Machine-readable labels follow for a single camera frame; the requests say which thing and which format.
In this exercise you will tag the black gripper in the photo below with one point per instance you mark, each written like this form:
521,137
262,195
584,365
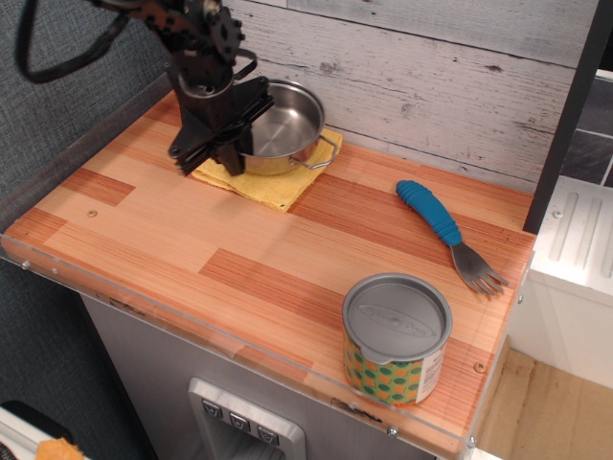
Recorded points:
217,125

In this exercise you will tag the small stainless steel pot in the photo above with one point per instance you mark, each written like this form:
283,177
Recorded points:
289,135

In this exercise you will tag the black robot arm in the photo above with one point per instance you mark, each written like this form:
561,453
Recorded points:
208,72

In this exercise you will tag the yellow folded towel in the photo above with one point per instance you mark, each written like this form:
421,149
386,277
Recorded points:
278,192

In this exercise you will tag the patterned can with grey lid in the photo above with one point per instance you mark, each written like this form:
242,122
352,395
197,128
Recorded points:
396,327

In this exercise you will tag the clear acrylic edge guard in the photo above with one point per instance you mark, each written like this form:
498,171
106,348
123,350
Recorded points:
182,325

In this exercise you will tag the grey toy fridge cabinet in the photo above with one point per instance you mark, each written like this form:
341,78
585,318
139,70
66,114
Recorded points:
215,397

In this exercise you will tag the orange object at corner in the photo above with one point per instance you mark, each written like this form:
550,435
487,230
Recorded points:
58,449

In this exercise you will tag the white toy sink unit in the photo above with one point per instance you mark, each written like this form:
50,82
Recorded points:
563,312

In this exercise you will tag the blue handled metal fork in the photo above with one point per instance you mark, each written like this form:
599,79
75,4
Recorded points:
474,271

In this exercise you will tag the dark right frame post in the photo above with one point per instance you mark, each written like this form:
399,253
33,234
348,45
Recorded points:
589,62

